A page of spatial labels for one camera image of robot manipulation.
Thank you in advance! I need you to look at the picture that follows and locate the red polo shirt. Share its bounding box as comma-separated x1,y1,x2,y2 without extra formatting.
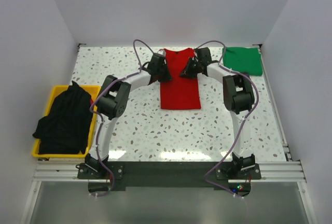
160,48,201,110

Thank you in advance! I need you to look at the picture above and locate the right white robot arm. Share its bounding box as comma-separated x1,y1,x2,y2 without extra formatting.
180,48,256,179

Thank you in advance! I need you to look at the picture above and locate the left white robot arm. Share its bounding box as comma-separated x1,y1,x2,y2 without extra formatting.
85,53,172,178

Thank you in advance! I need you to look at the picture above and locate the folded green t shirt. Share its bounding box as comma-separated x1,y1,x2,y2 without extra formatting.
223,47,263,76

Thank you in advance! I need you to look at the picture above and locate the yellow plastic bin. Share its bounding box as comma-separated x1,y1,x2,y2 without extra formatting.
31,85,101,159

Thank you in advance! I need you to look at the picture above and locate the black t shirt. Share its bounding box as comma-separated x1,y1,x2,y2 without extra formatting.
32,81,93,155

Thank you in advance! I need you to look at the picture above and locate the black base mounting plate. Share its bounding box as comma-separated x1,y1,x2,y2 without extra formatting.
76,161,262,193

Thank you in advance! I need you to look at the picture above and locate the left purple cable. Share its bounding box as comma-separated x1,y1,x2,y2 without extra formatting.
89,39,162,198

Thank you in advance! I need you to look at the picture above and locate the purple cable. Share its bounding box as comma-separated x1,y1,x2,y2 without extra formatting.
89,39,162,198
198,40,260,191

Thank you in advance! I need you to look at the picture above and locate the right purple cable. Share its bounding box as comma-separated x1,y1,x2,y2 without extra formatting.
198,40,260,191

